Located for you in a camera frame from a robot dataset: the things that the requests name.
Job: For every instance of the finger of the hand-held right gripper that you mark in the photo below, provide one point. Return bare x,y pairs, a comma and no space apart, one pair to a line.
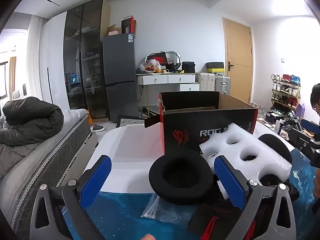
300,140
310,125

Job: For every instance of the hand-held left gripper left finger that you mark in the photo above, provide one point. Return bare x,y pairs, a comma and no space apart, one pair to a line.
96,180

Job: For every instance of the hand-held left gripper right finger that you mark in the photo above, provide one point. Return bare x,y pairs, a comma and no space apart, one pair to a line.
230,182

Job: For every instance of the white foam block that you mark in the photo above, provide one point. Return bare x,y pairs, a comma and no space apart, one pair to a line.
265,167

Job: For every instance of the black red fingerless glove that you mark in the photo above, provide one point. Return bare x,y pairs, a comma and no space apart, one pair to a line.
220,221

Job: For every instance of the black round ear pad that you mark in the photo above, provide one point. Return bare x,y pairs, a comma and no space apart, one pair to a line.
160,177

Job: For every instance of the black red cardboard box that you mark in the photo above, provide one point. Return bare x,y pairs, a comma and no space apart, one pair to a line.
185,122

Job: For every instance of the person's left hand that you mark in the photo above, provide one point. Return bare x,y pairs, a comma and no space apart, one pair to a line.
147,237

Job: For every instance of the purple bag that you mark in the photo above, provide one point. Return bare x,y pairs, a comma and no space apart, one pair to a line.
300,112

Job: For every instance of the shoe rack with shoes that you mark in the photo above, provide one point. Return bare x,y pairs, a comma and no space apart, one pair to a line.
286,90

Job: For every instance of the blue patterned mat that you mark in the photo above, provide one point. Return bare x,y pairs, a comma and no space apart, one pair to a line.
120,217

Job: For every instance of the grey shoe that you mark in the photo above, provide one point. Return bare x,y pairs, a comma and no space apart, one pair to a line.
98,128

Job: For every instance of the clear plastic bag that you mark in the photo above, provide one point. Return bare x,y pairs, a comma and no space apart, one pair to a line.
150,210

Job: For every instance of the orange paper bag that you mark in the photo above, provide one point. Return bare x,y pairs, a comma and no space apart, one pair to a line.
89,118

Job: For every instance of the dark duvet on bed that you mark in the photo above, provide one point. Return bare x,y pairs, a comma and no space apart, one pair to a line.
32,120

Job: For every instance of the grey quilted blanket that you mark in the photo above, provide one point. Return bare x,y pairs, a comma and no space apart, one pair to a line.
10,155

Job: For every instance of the silver suitcase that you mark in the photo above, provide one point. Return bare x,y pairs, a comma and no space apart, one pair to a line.
222,85

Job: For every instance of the wooden door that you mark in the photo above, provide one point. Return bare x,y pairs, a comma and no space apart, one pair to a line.
237,62

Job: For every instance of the beige suitcase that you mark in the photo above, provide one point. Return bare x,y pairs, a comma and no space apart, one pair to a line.
205,81

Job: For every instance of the grey refrigerator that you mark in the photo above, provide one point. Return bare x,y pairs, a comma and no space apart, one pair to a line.
120,75

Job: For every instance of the black yellow box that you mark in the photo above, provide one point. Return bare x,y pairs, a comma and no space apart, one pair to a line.
215,67

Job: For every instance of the dark glass door cabinet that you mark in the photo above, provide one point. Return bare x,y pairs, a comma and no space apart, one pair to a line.
83,60

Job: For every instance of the white dressing table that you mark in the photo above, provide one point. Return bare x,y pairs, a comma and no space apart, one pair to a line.
165,79

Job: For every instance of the black square bag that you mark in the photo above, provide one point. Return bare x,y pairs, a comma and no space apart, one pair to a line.
188,67

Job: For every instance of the plastic bag of fruit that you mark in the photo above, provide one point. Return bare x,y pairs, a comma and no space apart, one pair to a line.
150,66

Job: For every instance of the white wardrobe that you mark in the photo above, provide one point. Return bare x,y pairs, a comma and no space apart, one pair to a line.
55,60

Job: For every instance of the black red paper bag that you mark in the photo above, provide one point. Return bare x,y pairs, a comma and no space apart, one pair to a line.
157,58

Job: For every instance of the oval mirror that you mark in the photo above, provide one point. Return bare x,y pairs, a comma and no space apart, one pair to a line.
175,56

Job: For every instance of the brown cardboard box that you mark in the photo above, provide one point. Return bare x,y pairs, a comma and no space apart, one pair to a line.
113,31

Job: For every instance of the tall black red box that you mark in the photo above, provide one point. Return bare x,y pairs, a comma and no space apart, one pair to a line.
128,25

